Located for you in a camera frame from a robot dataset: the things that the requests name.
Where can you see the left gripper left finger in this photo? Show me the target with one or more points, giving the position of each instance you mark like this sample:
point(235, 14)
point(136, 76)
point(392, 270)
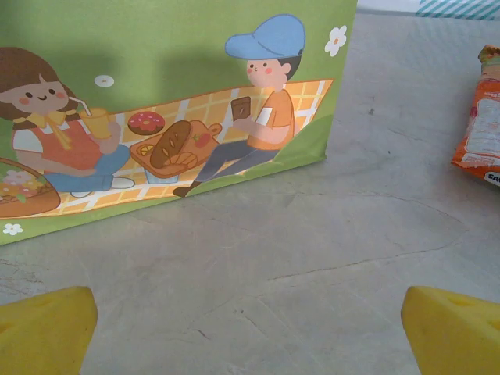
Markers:
point(43, 332)

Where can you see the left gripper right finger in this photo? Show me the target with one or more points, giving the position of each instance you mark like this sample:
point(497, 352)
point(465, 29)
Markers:
point(457, 336)

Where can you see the orange snack packet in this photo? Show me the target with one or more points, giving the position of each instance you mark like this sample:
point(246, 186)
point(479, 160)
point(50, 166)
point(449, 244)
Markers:
point(480, 129)

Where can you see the green picnic print paper bag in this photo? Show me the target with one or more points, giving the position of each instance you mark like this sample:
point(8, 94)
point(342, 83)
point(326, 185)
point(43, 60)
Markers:
point(156, 58)

